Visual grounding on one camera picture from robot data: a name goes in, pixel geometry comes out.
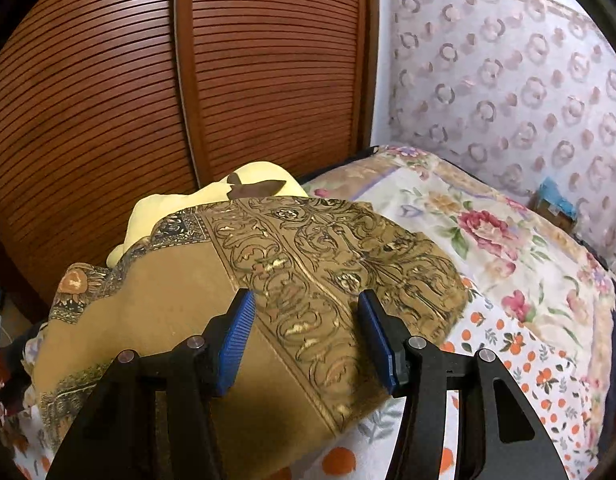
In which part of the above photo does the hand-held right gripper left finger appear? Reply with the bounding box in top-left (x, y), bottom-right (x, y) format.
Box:
top-left (45, 287), bottom-right (259, 480)

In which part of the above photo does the blue and brown tissue box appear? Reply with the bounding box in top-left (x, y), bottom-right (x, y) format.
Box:
top-left (533, 176), bottom-right (581, 233)

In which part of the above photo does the dark clothes pile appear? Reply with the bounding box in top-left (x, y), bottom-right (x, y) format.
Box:
top-left (0, 320), bottom-right (48, 451)

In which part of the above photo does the wooden louvered wardrobe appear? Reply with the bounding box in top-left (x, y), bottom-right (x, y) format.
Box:
top-left (0, 0), bottom-right (381, 321)

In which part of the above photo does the orange fruit print bed sheet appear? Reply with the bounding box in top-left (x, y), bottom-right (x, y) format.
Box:
top-left (12, 280), bottom-right (604, 480)

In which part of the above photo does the floral quilt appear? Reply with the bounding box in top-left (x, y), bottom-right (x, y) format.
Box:
top-left (300, 145), bottom-right (616, 461)

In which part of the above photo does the circle print sheer curtain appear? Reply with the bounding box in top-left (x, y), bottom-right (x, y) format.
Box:
top-left (370, 0), bottom-right (616, 271)

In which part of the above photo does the brown patterned shirt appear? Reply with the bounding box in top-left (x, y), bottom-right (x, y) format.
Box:
top-left (30, 195), bottom-right (474, 480)

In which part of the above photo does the yellow plush toy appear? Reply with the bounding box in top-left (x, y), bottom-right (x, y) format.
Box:
top-left (105, 161), bottom-right (311, 268)

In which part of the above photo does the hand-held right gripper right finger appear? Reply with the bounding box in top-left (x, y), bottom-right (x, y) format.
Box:
top-left (357, 289), bottom-right (571, 480)

